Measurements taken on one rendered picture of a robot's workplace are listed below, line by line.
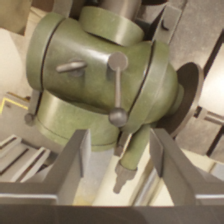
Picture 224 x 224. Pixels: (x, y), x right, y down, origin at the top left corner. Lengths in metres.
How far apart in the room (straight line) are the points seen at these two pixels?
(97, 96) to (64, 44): 0.10
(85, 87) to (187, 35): 0.42
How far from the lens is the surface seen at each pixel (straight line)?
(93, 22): 0.30
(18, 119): 1.52
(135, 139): 0.40
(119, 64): 0.25
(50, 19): 0.33
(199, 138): 0.69
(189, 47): 0.61
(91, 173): 1.02
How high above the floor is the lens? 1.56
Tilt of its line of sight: 75 degrees down
